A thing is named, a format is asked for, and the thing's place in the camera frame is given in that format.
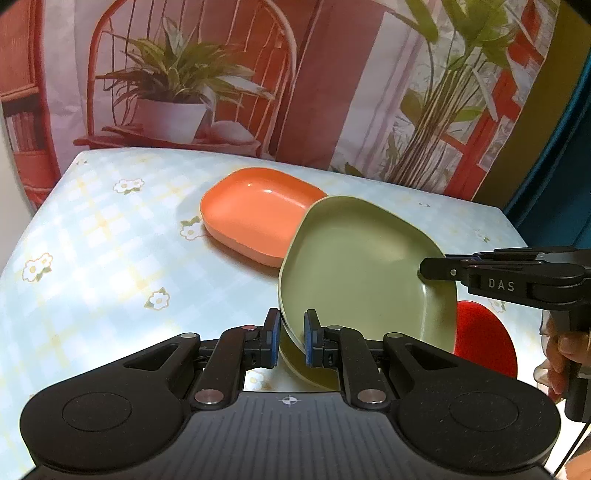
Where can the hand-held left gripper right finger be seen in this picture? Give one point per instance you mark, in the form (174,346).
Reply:
(310,342)

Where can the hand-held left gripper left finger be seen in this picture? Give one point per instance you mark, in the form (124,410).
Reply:
(273,341)

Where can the person's right hand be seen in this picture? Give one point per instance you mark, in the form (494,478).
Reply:
(570,345)

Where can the teal curtain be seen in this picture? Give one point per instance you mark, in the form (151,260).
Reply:
(568,184)

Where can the red round plate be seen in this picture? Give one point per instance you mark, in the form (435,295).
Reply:
(485,337)

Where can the orange plate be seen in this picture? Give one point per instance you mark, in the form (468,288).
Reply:
(254,217)

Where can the green plate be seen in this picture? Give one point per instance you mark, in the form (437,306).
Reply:
(300,364)
(360,277)

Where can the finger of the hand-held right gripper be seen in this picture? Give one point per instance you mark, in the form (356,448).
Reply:
(521,254)
(438,270)

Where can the floral checked tablecloth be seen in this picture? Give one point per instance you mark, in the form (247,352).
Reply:
(92,240)

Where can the printed room backdrop cloth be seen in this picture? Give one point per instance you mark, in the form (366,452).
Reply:
(323,83)

